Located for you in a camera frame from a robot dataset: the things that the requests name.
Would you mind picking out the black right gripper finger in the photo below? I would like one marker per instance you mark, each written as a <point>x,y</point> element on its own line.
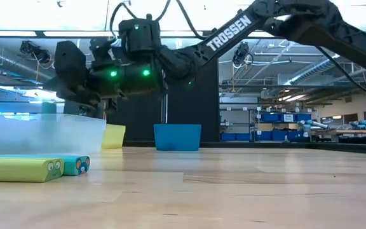
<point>70,66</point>

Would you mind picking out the teal rectangular block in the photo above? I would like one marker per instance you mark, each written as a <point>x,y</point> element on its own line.
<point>75,165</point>
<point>49,108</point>

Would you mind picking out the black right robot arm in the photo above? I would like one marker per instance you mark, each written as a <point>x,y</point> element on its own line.
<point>230,31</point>

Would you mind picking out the black ceiling-hung device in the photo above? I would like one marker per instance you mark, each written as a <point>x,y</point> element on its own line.
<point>35,51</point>
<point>241,52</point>

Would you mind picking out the yellow plastic bin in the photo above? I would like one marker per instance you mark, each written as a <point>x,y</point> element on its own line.
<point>114,136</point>

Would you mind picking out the long ceiling light strip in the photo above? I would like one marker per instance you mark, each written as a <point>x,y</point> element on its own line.
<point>11,33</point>

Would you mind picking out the black folding screen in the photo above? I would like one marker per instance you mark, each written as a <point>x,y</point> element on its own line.
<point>195,111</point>

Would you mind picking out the blue plastic bin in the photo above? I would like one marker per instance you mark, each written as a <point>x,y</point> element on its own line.
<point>176,136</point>

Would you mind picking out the clear plastic bin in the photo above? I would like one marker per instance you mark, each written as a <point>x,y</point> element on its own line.
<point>43,136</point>

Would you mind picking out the green rectangular block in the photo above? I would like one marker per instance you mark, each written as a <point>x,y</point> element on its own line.
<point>17,170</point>

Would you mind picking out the wooden workbench with robots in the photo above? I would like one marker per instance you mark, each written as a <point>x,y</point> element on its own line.
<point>361,132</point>

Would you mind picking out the black aluminium table frame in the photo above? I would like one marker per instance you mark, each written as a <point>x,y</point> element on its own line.
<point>345,148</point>

